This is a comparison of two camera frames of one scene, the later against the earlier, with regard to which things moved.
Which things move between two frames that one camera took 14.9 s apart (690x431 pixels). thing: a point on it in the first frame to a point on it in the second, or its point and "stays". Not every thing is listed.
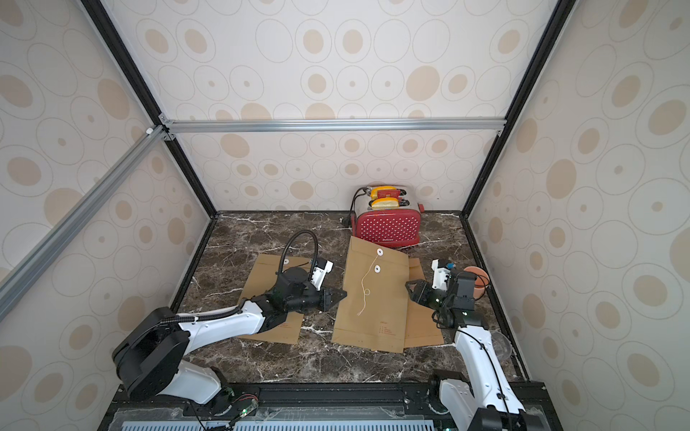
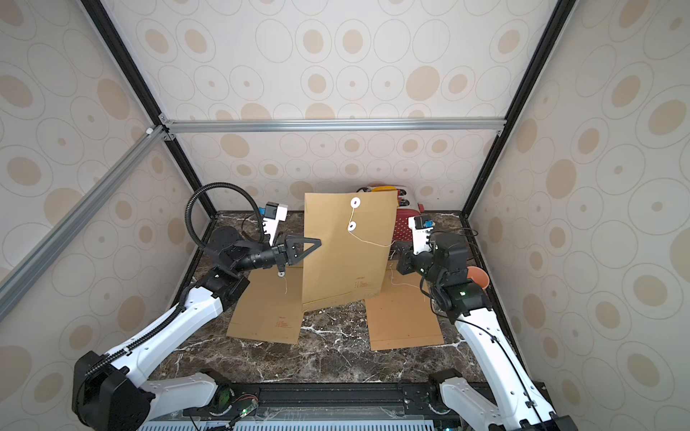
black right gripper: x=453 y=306 to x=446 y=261
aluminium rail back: x=247 y=126 stays
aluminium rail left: x=20 y=278 stays
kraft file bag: x=260 y=280 stays
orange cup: x=482 y=280 stays
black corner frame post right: x=563 y=12 stays
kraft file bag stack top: x=374 y=313 to x=357 y=231
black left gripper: x=326 y=301 to x=287 y=251
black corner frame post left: x=131 y=74 stays
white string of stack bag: x=367 y=292 to x=355 y=204
